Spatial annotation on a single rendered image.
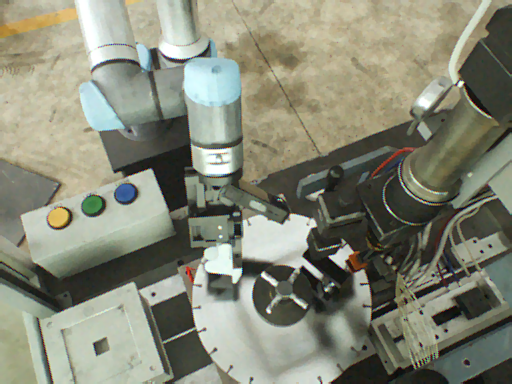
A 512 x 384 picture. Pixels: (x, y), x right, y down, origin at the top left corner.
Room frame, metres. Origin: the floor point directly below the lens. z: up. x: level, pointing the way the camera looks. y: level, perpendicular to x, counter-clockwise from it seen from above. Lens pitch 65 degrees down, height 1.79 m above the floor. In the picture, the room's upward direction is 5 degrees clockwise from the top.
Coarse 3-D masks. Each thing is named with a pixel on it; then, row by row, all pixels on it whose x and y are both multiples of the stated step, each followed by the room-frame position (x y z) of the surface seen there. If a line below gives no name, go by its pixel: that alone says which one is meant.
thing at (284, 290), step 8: (264, 272) 0.22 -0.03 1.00; (296, 272) 0.22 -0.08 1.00; (272, 280) 0.21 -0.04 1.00; (288, 280) 0.21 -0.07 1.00; (280, 288) 0.19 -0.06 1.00; (288, 288) 0.19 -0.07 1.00; (280, 296) 0.18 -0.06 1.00; (288, 296) 0.18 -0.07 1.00; (296, 296) 0.18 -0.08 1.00; (272, 304) 0.16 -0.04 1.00; (304, 304) 0.17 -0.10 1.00
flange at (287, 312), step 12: (276, 276) 0.22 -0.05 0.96; (288, 276) 0.23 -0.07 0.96; (300, 276) 0.23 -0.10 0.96; (252, 288) 0.20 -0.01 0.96; (264, 288) 0.20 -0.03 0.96; (300, 288) 0.21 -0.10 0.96; (252, 300) 0.18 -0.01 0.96; (264, 300) 0.18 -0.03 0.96; (288, 300) 0.18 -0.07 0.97; (264, 312) 0.16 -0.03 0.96; (276, 312) 0.16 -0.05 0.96; (288, 312) 0.16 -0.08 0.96; (300, 312) 0.16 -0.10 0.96; (276, 324) 0.14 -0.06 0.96; (288, 324) 0.14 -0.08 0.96
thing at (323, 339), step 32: (256, 224) 0.33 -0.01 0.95; (288, 224) 0.33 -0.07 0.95; (256, 256) 0.26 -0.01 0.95; (288, 256) 0.27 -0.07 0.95; (224, 288) 0.20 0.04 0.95; (320, 288) 0.21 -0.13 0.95; (352, 288) 0.22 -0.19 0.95; (224, 320) 0.14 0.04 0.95; (256, 320) 0.14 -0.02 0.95; (320, 320) 0.15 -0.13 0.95; (352, 320) 0.16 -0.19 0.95; (224, 352) 0.09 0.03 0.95; (256, 352) 0.09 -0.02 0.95; (288, 352) 0.09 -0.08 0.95; (320, 352) 0.10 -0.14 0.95; (352, 352) 0.10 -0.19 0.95
